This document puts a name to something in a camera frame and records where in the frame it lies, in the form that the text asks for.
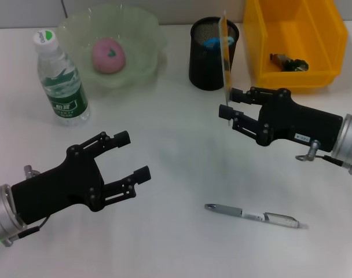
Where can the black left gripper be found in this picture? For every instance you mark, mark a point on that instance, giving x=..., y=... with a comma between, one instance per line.
x=60, y=188

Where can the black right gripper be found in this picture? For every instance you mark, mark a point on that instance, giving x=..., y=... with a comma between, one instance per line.
x=294, y=121

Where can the transparent plastic ruler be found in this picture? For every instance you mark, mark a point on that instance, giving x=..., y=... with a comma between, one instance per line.
x=226, y=58

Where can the green plastic wrapper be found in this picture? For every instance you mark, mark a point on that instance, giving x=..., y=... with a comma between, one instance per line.
x=290, y=63

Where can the blue scissors with sheath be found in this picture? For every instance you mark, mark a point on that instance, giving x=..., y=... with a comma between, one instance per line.
x=210, y=43

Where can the clear water bottle green label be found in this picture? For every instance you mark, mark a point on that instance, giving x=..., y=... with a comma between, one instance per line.
x=66, y=95

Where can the pink round ball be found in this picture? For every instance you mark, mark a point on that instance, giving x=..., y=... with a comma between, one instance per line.
x=106, y=58

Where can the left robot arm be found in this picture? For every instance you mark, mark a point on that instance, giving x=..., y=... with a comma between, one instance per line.
x=2, y=208

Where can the black mesh pen holder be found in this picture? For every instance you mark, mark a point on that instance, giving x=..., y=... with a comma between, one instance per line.
x=205, y=69

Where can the white silver ballpoint pen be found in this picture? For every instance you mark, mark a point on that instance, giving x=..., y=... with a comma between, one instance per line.
x=280, y=218

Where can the translucent green fruit bowl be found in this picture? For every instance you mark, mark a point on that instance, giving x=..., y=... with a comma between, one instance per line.
x=135, y=29

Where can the yellow plastic storage bin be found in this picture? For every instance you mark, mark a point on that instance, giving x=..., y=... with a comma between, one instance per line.
x=280, y=34

